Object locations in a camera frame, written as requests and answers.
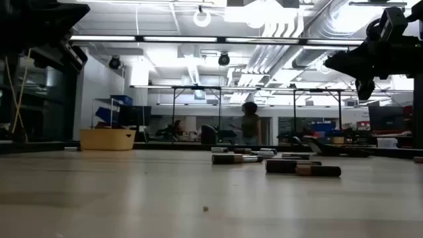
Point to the black vertical post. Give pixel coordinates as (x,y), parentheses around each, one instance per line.
(418,112)

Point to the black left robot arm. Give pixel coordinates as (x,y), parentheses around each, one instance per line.
(13,26)

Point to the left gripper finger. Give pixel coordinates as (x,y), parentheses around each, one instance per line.
(62,56)

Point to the person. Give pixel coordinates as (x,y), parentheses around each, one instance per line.
(178,129)
(250,125)

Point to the long ceiling light bar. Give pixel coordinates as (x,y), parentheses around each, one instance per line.
(178,39)

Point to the dark computer monitor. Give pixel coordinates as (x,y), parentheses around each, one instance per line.
(386,118)
(133,115)

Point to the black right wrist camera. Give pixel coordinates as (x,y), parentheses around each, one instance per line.
(391,23)

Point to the black metal rig frame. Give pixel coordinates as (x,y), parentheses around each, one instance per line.
(39,147)

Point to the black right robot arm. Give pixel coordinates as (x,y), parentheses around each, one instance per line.
(414,56)

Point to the blue crate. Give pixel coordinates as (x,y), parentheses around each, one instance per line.
(323,127)

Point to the silver ventilation duct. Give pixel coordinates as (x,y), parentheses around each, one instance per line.
(317,29)

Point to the white box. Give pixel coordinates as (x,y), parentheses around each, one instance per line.
(387,142)

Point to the red box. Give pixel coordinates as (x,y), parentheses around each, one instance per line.
(363,125)

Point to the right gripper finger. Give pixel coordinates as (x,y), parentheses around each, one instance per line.
(357,63)
(365,89)

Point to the blue storage bin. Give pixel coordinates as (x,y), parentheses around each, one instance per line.
(104,115)
(121,100)

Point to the dark grey battery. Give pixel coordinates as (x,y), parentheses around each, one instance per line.
(243,151)

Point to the yellow plastic bin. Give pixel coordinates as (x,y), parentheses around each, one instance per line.
(107,140)

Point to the silver battery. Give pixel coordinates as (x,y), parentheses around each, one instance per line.
(252,159)
(262,154)
(219,149)
(269,149)

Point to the black background rig frame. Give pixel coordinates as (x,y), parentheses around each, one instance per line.
(198,87)

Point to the black round ceiling speaker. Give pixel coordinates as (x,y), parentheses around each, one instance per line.
(224,59)
(114,63)

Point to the black office chair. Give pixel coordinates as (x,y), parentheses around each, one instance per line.
(208,135)

